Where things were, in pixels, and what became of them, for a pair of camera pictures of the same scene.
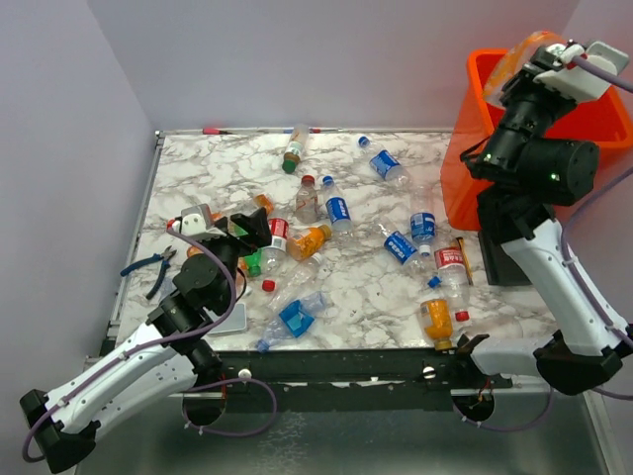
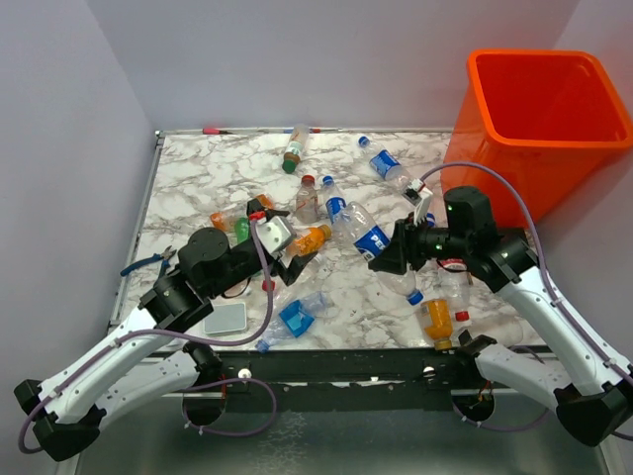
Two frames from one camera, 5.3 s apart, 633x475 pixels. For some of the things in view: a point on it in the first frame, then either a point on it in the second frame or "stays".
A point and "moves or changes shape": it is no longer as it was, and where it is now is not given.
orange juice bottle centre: (309, 243) stays
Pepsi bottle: (406, 254) moves or changes shape
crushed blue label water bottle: (295, 319) stays
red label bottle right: (455, 280) stays
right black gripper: (523, 83) -> (404, 247)
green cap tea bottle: (295, 147) stays
